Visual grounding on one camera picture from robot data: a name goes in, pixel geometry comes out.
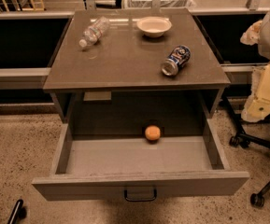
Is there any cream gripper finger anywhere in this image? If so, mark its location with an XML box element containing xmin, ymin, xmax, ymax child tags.
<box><xmin>240</xmin><ymin>21</ymin><xmax>263</xmax><ymax>46</ymax></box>
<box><xmin>241</xmin><ymin>63</ymin><xmax>270</xmax><ymax>122</ymax></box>

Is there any orange fruit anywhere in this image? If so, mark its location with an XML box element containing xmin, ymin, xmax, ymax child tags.
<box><xmin>145</xmin><ymin>125</ymin><xmax>161</xmax><ymax>141</ymax></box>

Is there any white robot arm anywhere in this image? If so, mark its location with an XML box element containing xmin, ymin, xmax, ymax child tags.
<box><xmin>240</xmin><ymin>10</ymin><xmax>270</xmax><ymax>122</ymax></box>

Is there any grey cabinet counter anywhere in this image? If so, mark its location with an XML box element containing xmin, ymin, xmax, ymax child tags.
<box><xmin>44</xmin><ymin>8</ymin><xmax>230</xmax><ymax>119</ymax></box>

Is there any open grey drawer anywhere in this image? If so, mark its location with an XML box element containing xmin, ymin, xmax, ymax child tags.
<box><xmin>32</xmin><ymin>119</ymin><xmax>249</xmax><ymax>201</ymax></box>

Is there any black office chair base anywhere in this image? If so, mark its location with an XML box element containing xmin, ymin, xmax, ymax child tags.
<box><xmin>220</xmin><ymin>93</ymin><xmax>270</xmax><ymax>209</ymax></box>

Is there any blue soda can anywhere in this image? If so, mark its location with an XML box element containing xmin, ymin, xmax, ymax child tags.
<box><xmin>161</xmin><ymin>45</ymin><xmax>191</xmax><ymax>77</ymax></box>

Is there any white bowl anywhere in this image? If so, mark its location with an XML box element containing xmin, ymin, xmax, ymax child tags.
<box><xmin>136</xmin><ymin>17</ymin><xmax>172</xmax><ymax>38</ymax></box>

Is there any clear plastic water bottle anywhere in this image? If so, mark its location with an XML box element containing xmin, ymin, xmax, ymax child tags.
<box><xmin>78</xmin><ymin>17</ymin><xmax>110</xmax><ymax>49</ymax></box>

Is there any black stand leg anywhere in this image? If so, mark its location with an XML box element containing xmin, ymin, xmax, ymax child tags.
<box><xmin>7</xmin><ymin>199</ymin><xmax>27</xmax><ymax>224</ymax></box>

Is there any wire mesh basket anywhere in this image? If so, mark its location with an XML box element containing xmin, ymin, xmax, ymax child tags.
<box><xmin>121</xmin><ymin>0</ymin><xmax>195</xmax><ymax>9</ymax></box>

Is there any black drawer handle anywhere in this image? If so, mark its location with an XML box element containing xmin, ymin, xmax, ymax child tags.
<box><xmin>123</xmin><ymin>189</ymin><xmax>158</xmax><ymax>203</ymax></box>

